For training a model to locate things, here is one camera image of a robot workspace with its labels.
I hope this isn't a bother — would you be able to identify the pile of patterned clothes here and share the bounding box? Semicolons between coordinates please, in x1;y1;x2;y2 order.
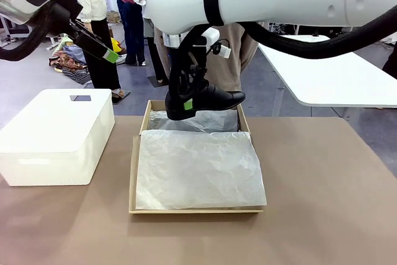
48;35;128;86

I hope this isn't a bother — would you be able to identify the brown cardboard shoe box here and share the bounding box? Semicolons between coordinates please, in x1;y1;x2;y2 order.
128;99;267;215

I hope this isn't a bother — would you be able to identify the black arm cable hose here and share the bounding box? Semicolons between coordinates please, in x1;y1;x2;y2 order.
185;6;397;60
0;0;75;62

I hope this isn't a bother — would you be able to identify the black fabric object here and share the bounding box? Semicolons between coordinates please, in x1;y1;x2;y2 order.
381;48;397;80

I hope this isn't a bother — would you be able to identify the white metal table frame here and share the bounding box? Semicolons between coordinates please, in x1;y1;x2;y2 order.
0;13;33;44

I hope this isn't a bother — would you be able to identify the white plastic storage box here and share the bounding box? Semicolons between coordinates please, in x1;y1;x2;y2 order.
0;88;116;187

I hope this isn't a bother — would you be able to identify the black leather loafer shoe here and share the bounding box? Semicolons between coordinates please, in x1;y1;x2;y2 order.
164;79;247;121

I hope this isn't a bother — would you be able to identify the yellow cloth item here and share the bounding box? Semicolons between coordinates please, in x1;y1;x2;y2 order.
110;37;123;54

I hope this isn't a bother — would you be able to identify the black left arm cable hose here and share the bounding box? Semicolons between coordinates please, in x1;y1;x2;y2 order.
0;0;75;62

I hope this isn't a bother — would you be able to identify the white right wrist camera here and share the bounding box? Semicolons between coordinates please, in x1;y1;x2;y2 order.
200;27;232;60

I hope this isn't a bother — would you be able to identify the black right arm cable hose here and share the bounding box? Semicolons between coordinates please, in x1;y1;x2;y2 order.
185;6;397;60

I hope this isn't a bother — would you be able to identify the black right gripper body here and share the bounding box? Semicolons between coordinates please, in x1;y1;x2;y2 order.
169;29;208;75

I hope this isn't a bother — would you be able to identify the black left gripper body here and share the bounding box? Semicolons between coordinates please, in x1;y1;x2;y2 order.
46;0;85;40

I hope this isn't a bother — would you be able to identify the white tissue paper sheet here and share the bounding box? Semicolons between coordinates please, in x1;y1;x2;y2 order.
135;130;268;212

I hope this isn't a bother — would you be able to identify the person in beige sweater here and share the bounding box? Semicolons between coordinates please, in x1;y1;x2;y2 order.
154;22;260;92

